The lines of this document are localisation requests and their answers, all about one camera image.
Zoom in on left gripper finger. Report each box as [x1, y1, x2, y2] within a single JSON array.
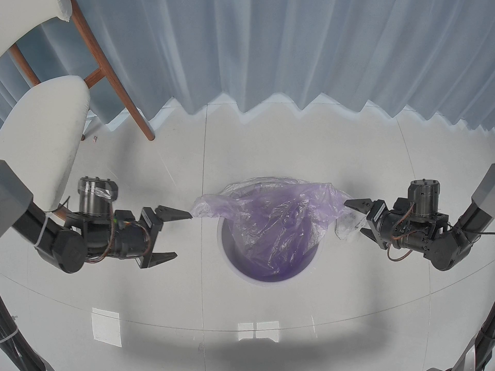
[[148, 251, 178, 270], [155, 205, 193, 224]]

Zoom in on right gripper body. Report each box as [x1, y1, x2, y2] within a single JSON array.
[[366, 199, 411, 251]]

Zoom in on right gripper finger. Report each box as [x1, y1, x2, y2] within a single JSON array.
[[359, 226, 383, 250], [343, 198, 374, 216]]

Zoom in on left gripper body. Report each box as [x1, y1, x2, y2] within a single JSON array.
[[112, 206, 165, 271]]

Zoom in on clear plastic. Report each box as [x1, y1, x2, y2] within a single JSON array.
[[334, 206, 369, 241]]

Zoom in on purple plastic bag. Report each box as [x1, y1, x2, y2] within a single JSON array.
[[191, 176, 350, 282]]

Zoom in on white trash bin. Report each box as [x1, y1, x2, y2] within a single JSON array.
[[217, 177, 325, 286]]

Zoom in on white wooden chair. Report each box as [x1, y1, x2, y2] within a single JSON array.
[[0, 0, 156, 223]]

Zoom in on blue-grey curtain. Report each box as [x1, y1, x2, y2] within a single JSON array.
[[0, 0, 495, 132]]

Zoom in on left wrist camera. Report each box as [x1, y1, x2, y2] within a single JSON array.
[[115, 209, 137, 228]]

